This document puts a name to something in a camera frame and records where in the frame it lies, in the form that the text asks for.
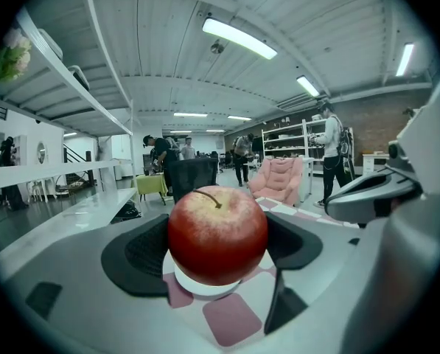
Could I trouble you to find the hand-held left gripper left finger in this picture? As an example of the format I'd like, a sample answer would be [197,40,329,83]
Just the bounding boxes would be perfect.
[0,213,220,354]

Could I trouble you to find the red apple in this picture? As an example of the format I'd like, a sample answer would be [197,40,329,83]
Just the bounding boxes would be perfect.
[167,184,269,286]

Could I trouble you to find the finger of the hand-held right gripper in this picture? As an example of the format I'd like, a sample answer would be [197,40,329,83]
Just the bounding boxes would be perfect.
[341,193,440,354]
[325,167,424,225]

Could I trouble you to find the white box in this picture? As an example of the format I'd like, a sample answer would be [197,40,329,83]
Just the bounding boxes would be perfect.
[38,27,64,60]

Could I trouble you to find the white storage rack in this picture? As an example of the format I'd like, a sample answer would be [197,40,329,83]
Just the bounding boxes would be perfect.
[262,118,329,178]

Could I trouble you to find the pink artificial flowers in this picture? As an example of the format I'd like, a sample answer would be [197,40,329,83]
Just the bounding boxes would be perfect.
[0,27,33,83]

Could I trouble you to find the yellow-green covered table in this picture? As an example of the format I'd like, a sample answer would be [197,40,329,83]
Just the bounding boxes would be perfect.
[133,173,169,204]

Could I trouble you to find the white plate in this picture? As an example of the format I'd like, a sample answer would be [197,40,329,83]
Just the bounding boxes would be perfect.
[173,262,241,297]

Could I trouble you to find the black mesh office chair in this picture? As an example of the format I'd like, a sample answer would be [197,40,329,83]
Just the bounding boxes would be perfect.
[167,158,220,207]

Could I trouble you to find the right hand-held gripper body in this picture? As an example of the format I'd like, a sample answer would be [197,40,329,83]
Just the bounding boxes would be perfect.
[384,75,440,201]

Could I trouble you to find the white metal shelf unit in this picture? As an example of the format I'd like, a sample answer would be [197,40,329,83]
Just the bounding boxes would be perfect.
[0,7,142,268]

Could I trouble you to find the pink armchair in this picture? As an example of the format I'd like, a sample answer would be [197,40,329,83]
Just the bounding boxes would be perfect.
[248,156,304,207]

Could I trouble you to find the black staircase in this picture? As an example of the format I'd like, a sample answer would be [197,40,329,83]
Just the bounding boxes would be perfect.
[63,142,96,191]

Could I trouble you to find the pink white checkered tablecloth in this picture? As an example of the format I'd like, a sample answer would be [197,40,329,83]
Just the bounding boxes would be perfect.
[162,195,360,348]

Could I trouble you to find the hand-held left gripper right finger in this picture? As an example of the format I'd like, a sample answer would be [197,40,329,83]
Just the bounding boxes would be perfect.
[241,211,369,354]

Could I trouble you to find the white cabinet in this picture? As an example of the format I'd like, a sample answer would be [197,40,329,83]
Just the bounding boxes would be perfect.
[362,152,391,177]

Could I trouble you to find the white chair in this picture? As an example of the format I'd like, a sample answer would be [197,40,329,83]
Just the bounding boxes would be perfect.
[27,177,58,203]

